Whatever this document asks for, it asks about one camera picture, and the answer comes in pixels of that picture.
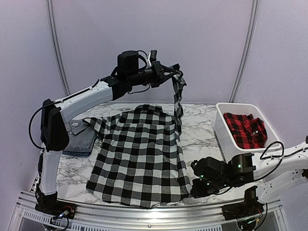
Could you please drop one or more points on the folded blue checked shirt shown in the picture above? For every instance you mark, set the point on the folded blue checked shirt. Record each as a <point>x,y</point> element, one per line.
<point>78,154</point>

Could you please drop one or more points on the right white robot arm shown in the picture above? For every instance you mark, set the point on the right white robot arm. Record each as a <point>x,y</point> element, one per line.
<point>274,172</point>

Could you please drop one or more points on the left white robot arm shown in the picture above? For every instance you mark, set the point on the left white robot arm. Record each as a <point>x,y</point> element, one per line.
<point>132,70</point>

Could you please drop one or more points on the right wall metal profile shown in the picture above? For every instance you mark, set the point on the right wall metal profile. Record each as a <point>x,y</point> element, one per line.
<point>247,47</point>

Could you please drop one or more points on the red black plaid shirt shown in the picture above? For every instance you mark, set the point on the red black plaid shirt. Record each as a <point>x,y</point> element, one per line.
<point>247,131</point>

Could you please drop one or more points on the left wall metal profile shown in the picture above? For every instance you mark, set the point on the left wall metal profile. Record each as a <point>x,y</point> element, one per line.
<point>56,46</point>

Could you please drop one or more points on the black white plaid shirt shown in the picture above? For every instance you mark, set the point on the black white plaid shirt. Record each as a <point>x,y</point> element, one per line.
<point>140,162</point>

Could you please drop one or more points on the white plastic bin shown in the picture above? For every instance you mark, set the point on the white plastic bin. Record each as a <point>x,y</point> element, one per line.
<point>229,148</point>

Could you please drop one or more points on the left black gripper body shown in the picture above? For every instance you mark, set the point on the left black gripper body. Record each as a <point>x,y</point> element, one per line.
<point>151,76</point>

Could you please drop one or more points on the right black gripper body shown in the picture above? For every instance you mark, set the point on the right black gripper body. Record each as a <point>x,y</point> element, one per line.
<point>209,189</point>

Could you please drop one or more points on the wall metal profile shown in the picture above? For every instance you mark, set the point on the wall metal profile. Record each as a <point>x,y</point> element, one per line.
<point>247,47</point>
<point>56,46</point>

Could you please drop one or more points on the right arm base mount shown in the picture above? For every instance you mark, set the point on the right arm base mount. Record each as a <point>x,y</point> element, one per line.
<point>241,210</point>

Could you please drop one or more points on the folded grey shirt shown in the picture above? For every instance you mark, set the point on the folded grey shirt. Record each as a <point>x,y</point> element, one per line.
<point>81,136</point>

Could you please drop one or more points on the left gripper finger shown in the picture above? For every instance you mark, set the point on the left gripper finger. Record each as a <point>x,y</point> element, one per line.
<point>163,77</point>
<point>170,69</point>

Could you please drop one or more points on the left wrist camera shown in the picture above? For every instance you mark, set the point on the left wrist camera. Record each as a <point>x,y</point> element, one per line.
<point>151,57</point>

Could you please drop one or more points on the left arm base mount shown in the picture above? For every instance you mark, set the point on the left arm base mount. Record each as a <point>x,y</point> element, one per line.
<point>67,209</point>

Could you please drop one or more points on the aluminium front rail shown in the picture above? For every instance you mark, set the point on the aluminium front rail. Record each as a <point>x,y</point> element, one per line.
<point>206,217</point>

